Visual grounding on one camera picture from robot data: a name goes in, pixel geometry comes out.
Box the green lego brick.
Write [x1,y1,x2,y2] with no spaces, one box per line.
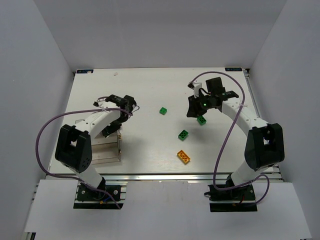
[197,116,207,126]
[159,107,168,115]
[178,130,189,141]

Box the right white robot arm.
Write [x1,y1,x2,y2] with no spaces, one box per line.
[186,77,285,190]

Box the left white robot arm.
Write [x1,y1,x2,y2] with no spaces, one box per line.
[54,94,137,190]

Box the clear container far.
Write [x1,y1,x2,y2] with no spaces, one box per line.
[75,118,112,138]

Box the clear container near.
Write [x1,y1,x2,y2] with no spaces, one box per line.
[91,143,121,165]

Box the right blue corner label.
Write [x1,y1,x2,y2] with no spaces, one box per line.
[224,67,243,72]

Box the blue corner label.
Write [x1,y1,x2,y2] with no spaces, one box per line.
[76,69,94,74]
[224,67,243,72]

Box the orange flat lego brick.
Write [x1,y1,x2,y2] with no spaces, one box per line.
[176,150,191,165]

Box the left blue corner label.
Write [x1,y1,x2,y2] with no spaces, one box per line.
[76,69,94,74]

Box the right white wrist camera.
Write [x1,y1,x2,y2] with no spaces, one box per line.
[187,81,202,99]

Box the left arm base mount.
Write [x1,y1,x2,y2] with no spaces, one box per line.
[73,181,127,210]

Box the aluminium table front rail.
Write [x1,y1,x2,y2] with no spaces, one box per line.
[46,171,283,183]

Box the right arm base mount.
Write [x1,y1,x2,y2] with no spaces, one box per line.
[204,184,258,213]

